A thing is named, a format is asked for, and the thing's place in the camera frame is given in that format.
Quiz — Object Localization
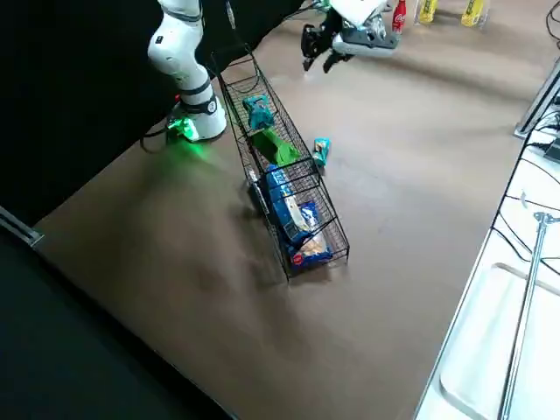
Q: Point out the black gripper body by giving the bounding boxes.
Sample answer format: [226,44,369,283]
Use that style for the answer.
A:
[321,8,352,47]

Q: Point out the red cola bottle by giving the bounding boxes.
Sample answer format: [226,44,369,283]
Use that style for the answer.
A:
[391,0,409,35]

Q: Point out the small teal chips bag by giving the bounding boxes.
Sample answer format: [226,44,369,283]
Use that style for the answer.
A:
[242,94,275,131]
[312,137,333,168]

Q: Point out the clear acrylic stepped shelf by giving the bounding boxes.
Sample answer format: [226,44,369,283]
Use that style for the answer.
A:
[410,0,494,32]

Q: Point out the yellow label drink bottle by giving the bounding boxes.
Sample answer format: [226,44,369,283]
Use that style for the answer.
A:
[417,0,439,25]
[461,0,489,28]

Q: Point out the green snack bag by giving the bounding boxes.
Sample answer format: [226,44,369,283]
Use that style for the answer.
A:
[248,129,303,166]

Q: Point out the blue cookie pack white lettering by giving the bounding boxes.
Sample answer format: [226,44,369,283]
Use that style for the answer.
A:
[263,164,293,209]

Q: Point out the white cookie box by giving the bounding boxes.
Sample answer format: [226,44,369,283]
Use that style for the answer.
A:
[279,199,326,245]

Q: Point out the blue snack bag crisps picture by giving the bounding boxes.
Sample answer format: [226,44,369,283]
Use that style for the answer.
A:
[286,234,333,269]

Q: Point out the metal stand pole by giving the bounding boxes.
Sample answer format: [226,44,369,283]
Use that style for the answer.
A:
[496,210,560,420]

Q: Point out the white tray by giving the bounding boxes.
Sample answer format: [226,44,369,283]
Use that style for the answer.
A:
[438,261,560,420]

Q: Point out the black base cable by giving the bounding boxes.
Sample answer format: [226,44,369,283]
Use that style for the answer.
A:
[138,122,186,155]

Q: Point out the aluminium profile post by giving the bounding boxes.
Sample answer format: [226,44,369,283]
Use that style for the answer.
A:
[514,55,560,140]

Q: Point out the black wire basket shelf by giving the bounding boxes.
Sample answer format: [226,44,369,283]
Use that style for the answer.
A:
[211,42,351,286]

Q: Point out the aluminium frame strut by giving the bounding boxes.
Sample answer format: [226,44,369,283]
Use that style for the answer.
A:
[0,204,46,249]

